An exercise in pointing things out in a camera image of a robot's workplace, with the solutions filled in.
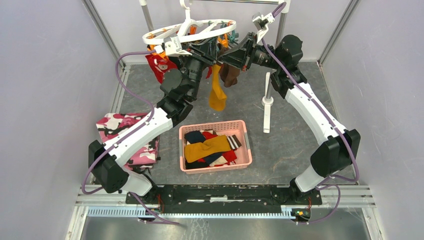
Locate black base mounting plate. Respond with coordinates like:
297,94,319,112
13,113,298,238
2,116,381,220
140,184,323,214

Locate yellow cloth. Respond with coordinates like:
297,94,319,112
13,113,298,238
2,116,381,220
206,64,227,112

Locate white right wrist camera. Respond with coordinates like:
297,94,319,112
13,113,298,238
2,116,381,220
252,12,275,44

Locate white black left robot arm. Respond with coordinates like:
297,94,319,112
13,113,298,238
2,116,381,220
81,43,222,204

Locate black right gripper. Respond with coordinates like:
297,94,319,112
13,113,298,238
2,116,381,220
217,32,283,72

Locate red cloth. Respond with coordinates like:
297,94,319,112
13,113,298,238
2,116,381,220
145,53,177,84

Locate navy blue sock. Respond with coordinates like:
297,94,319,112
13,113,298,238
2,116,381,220
184,130,206,144

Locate pink perforated plastic basket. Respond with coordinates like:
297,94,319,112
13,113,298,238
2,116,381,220
179,120,253,174

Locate pink camouflage folded cloth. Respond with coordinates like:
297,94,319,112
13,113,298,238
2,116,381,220
96,113,161,174

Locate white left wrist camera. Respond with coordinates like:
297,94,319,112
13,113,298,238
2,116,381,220
153,35,192,57

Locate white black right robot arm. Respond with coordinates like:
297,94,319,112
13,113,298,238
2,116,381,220
217,33,361,204

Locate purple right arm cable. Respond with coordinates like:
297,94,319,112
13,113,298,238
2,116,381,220
261,1,361,226

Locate brown striped sock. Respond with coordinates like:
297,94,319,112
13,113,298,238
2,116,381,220
219,63,241,88

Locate white metal drying rack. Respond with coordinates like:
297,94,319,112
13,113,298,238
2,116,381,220
142,0,290,127

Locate white round clip hanger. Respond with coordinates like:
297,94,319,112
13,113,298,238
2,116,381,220
142,0,237,46

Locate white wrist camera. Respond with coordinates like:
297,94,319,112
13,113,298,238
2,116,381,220
153,35,192,57
252,12,275,44

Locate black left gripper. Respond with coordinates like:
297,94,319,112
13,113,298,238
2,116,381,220
176,35,219,100

